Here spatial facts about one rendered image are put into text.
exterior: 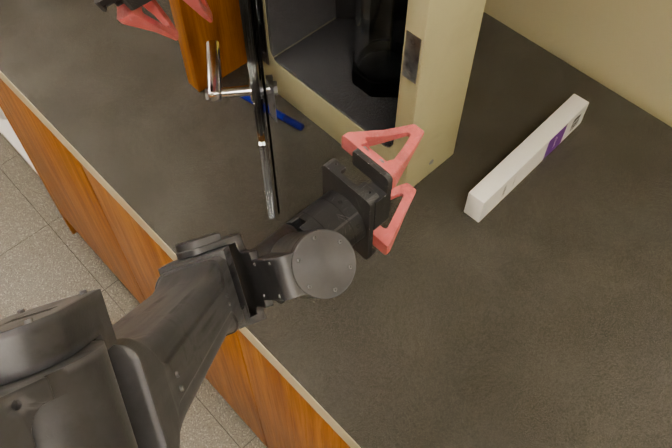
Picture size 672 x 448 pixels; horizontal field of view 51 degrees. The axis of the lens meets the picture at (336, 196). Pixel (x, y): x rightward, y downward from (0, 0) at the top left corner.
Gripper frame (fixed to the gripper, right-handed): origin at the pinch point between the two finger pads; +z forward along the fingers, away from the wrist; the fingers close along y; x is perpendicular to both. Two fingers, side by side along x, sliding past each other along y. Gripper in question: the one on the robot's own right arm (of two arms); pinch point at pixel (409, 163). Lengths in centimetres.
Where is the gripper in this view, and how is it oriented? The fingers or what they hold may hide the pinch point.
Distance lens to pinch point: 73.1
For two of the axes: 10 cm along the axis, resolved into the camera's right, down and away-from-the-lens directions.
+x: -6.8, -5.9, 4.3
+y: -0.1, -5.8, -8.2
